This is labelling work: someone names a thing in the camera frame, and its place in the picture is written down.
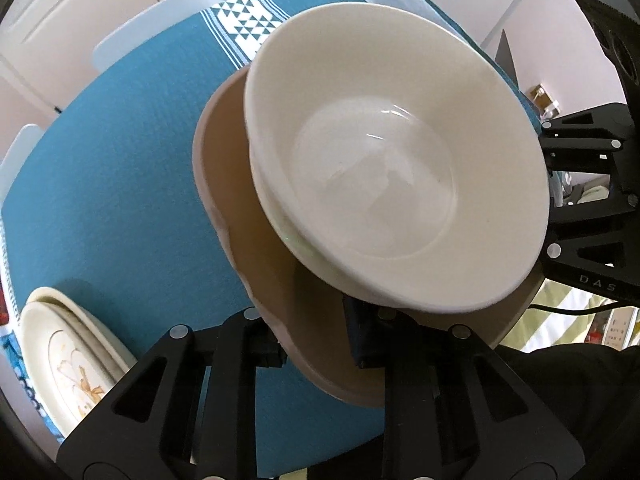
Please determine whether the large white deep plate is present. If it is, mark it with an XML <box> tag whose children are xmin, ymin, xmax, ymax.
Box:
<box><xmin>243</xmin><ymin>2</ymin><xmax>550</xmax><ymax>313</ymax></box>

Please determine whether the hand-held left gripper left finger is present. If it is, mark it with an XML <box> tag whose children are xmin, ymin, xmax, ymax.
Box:
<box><xmin>56</xmin><ymin>307</ymin><xmax>288</xmax><ymax>480</ymax></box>

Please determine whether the person's dark clothing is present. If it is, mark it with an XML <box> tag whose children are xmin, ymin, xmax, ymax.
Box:
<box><xmin>492</xmin><ymin>342</ymin><xmax>640</xmax><ymax>480</ymax></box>

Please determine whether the cream cartoon print plate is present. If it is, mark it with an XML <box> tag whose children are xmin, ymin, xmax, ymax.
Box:
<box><xmin>19</xmin><ymin>300</ymin><xmax>126</xmax><ymax>441</ymax></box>

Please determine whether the white panelled door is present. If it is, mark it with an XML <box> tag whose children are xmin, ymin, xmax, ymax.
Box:
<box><xmin>0</xmin><ymin>0</ymin><xmax>171</xmax><ymax>116</ymax></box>

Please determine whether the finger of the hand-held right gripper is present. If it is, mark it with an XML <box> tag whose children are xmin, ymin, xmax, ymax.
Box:
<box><xmin>546</xmin><ymin>200</ymin><xmax>623</xmax><ymax>265</ymax></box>
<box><xmin>540</xmin><ymin>104</ymin><xmax>626</xmax><ymax>173</ymax></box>

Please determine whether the tan wavy-edged bowl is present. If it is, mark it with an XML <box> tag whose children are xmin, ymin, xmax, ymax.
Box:
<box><xmin>192</xmin><ymin>66</ymin><xmax>546</xmax><ymax>406</ymax></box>

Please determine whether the white chair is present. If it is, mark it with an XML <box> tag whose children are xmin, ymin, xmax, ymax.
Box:
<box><xmin>91</xmin><ymin>0</ymin><xmax>311</xmax><ymax>72</ymax></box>
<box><xmin>0</xmin><ymin>124</ymin><xmax>47</xmax><ymax>211</ymax></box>

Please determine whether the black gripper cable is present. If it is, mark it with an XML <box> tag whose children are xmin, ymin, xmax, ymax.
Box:
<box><xmin>529</xmin><ymin>296</ymin><xmax>623</xmax><ymax>317</ymax></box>

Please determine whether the pale green cloth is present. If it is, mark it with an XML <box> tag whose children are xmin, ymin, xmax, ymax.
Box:
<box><xmin>550</xmin><ymin>171</ymin><xmax>613</xmax><ymax>207</ymax></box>

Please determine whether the printed patterned cloth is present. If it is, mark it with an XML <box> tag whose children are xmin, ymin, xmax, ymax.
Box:
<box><xmin>0</xmin><ymin>260</ymin><xmax>66</xmax><ymax>441</ymax></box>

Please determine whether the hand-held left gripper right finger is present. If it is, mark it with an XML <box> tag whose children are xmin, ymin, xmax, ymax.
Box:
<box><xmin>342</xmin><ymin>294</ymin><xmax>586</xmax><ymax>480</ymax></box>

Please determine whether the blue tablecloth with triangle band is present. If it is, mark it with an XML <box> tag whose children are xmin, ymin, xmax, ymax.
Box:
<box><xmin>0</xmin><ymin>0</ymin><xmax>541</xmax><ymax>466</ymax></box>

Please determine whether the green striped bedding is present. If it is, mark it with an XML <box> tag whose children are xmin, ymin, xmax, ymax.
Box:
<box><xmin>505</xmin><ymin>280</ymin><xmax>640</xmax><ymax>361</ymax></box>

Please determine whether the colourful printed box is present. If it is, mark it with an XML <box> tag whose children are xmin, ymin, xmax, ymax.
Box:
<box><xmin>590</xmin><ymin>307</ymin><xmax>640</xmax><ymax>348</ymax></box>

